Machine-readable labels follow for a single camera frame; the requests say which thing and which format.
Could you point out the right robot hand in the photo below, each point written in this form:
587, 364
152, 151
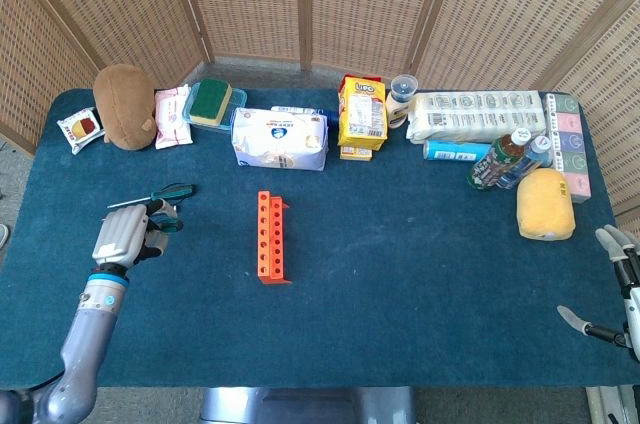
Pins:
632, 309

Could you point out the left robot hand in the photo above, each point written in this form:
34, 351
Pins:
122, 234

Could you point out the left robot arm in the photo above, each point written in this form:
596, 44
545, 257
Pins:
95, 319

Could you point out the orange tube rack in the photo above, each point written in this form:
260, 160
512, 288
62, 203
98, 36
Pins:
262, 234

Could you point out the white snack packet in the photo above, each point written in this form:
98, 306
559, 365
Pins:
80, 129

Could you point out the white floor object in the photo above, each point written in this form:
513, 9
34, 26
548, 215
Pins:
3, 236

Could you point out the pink white wipes pack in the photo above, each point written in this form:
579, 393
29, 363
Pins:
172, 116

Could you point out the brown plush toy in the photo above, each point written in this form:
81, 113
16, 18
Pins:
125, 104

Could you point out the green yellow sponge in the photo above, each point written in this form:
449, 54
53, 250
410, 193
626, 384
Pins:
210, 101

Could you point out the clear blue plastic container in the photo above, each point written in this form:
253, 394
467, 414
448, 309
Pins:
239, 99

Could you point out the blue label water bottle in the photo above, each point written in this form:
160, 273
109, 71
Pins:
527, 161

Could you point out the white blue tissue bag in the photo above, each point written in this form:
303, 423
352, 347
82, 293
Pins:
280, 139

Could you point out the pastel tissue multipack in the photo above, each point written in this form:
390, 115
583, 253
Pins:
570, 134

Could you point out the green tea bottle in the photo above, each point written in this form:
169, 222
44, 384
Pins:
492, 164

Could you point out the blue table cloth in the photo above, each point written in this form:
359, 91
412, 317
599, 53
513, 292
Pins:
400, 269

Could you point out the blue cylindrical can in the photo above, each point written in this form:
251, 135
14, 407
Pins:
450, 150

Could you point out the small yellow box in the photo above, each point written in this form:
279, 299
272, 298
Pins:
356, 154

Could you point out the grey metal base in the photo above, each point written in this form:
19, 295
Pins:
300, 406

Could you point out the white toilet paper pack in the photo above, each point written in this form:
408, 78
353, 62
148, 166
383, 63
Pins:
475, 116

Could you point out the yellow biscuit box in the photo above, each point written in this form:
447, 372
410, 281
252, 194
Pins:
362, 114

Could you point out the white jar with clear lid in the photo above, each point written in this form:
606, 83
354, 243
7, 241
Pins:
400, 104

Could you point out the white metal frame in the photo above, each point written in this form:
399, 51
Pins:
605, 406

